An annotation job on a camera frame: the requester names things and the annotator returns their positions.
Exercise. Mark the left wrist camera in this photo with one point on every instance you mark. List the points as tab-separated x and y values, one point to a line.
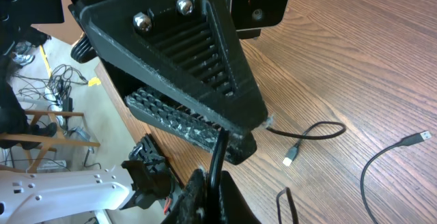
251	16

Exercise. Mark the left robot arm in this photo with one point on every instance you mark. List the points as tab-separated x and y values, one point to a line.
137	182

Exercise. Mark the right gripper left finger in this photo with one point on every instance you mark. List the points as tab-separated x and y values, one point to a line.
191	205

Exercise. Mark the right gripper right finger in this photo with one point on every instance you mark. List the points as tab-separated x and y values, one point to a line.
233	208

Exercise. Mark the floor cable clutter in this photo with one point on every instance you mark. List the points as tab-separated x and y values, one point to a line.
55	89

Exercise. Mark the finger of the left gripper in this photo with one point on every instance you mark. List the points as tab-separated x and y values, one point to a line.
182	49
154	108

